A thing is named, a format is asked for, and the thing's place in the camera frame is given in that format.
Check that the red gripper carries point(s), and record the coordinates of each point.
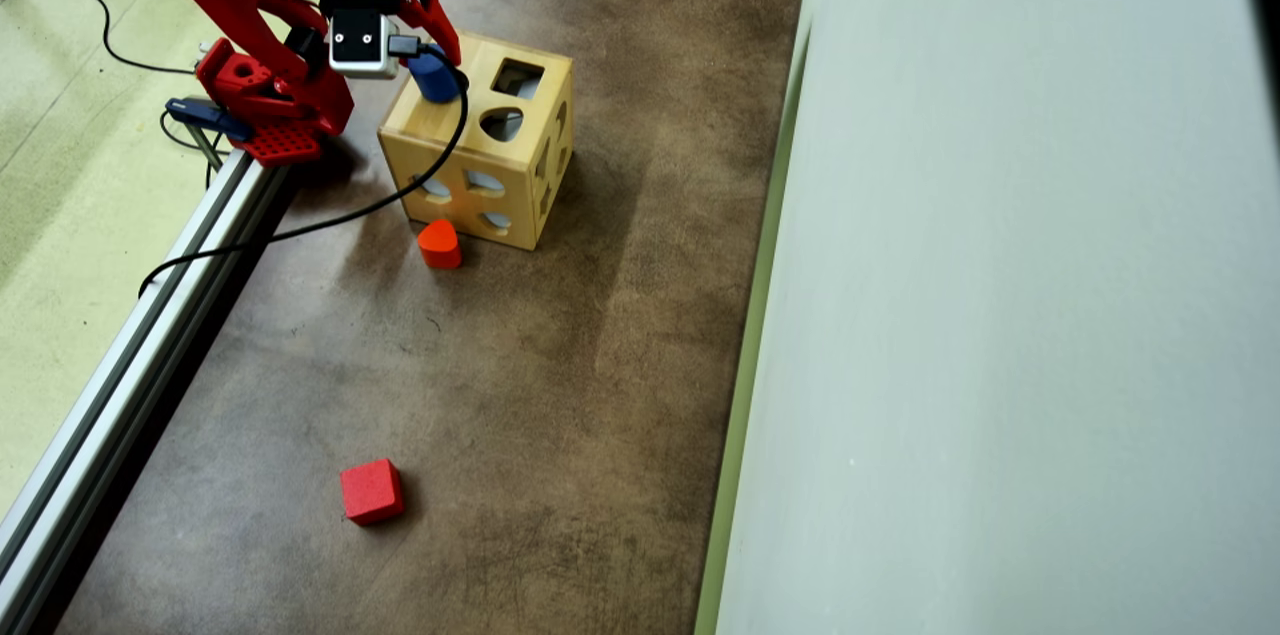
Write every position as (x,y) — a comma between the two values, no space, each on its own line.
(437,18)

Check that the blue cylinder block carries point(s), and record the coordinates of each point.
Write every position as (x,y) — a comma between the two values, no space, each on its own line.
(437,83)

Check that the wooden shape sorter box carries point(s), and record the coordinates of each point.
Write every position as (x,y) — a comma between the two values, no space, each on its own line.
(455,140)

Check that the blue table clamp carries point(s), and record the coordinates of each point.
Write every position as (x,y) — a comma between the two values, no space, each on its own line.
(205,115)

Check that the orange heart-shaped block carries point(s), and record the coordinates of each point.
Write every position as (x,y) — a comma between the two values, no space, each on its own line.
(440,245)

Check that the red cube block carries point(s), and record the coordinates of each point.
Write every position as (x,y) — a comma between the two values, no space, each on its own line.
(372,492)

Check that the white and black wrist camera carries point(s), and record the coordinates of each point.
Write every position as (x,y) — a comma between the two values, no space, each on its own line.
(358,40)

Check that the aluminium profile rail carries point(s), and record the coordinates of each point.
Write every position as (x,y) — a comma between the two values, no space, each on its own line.
(60,505)

